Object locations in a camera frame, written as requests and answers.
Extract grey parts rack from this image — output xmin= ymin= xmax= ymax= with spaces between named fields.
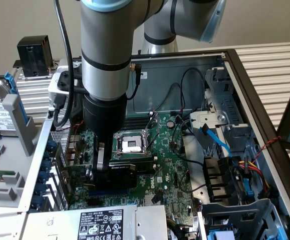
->
xmin=0 ymin=93 xmax=42 ymax=209

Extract black internal cable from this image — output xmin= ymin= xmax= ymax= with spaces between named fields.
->
xmin=180 ymin=67 xmax=207 ymax=113
xmin=173 ymin=119 xmax=206 ymax=168
xmin=156 ymin=82 xmax=184 ymax=113

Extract black camera cable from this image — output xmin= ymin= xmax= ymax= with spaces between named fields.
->
xmin=52 ymin=0 xmax=75 ymax=128

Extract metal socket locking lever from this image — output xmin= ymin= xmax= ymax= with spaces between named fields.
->
xmin=146 ymin=128 xmax=160 ymax=155

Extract black angled plug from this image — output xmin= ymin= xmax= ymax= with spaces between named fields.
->
xmin=150 ymin=190 xmax=164 ymax=204

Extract green Dell motherboard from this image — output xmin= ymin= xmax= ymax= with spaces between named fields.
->
xmin=69 ymin=113 xmax=198 ymax=227

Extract metal socket cover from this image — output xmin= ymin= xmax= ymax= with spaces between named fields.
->
xmin=144 ymin=111 xmax=161 ymax=141

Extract blue plastic latch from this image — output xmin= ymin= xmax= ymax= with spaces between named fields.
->
xmin=243 ymin=176 xmax=255 ymax=198

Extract white case sticker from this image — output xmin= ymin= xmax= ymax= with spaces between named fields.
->
xmin=135 ymin=71 xmax=149 ymax=81

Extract blue plastic disk carrier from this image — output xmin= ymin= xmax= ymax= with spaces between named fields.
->
xmin=208 ymin=229 xmax=235 ymax=240

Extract black CPU cooler block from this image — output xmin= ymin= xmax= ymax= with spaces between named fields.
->
xmin=13 ymin=34 xmax=55 ymax=79

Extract red black twisted wire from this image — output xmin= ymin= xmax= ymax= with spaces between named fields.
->
xmin=253 ymin=135 xmax=282 ymax=161
xmin=55 ymin=120 xmax=86 ymax=161

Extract grey disk bay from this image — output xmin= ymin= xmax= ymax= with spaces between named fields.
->
xmin=198 ymin=198 xmax=290 ymax=240

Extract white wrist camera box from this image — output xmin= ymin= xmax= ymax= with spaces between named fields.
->
xmin=47 ymin=69 xmax=84 ymax=108

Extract metal drive cage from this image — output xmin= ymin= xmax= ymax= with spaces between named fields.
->
xmin=188 ymin=66 xmax=258 ymax=161

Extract CPU socket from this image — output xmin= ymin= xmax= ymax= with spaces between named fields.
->
xmin=112 ymin=130 xmax=153 ymax=161

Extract blue SATA wire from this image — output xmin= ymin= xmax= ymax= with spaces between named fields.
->
xmin=199 ymin=123 xmax=235 ymax=159

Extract silver power supply unit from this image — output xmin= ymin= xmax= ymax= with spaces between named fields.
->
xmin=22 ymin=204 xmax=169 ymax=240

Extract yellow red power wires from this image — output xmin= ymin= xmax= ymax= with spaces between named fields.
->
xmin=237 ymin=159 xmax=272 ymax=194

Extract short black expansion slot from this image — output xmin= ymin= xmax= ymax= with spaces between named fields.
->
xmin=86 ymin=199 xmax=104 ymax=207

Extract black gripper power cable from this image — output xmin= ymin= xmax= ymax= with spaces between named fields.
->
xmin=126 ymin=63 xmax=143 ymax=101

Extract blue disk caddy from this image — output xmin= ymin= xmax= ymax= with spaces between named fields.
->
xmin=3 ymin=70 xmax=28 ymax=131

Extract green graphics card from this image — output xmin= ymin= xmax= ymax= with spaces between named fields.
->
xmin=55 ymin=147 xmax=138 ymax=191

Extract blue expansion slot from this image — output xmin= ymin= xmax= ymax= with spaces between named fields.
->
xmin=88 ymin=188 xmax=131 ymax=198

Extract black power plug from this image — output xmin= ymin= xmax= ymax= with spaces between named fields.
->
xmin=258 ymin=184 xmax=280 ymax=201

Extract open metal PC case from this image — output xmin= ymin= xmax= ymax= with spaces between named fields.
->
xmin=18 ymin=48 xmax=290 ymax=240

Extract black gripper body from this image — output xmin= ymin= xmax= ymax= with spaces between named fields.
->
xmin=81 ymin=92 xmax=128 ymax=143

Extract installed green RAM stick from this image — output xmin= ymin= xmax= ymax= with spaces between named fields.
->
xmin=134 ymin=161 xmax=157 ymax=176

